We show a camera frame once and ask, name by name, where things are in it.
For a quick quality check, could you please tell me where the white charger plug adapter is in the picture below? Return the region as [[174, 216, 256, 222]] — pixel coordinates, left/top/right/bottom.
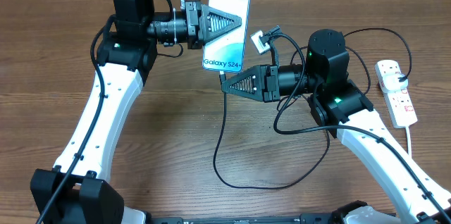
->
[[380, 73, 409, 93]]

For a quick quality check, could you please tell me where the blue Samsung Galaxy smartphone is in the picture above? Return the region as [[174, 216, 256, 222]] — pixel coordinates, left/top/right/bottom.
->
[[202, 0, 250, 73]]

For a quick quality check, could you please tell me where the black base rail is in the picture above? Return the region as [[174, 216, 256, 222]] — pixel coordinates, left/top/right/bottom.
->
[[146, 213, 333, 224]]

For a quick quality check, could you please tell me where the white power strip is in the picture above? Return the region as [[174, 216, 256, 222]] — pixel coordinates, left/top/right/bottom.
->
[[375, 60, 418, 128]]

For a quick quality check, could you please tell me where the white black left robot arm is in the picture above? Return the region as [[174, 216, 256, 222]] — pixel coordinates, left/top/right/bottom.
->
[[30, 0, 249, 223]]

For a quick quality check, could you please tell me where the black charger cable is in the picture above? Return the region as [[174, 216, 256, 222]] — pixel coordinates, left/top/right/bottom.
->
[[212, 27, 413, 190]]

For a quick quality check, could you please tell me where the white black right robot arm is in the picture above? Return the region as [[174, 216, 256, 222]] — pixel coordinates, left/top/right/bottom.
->
[[220, 27, 450, 223]]

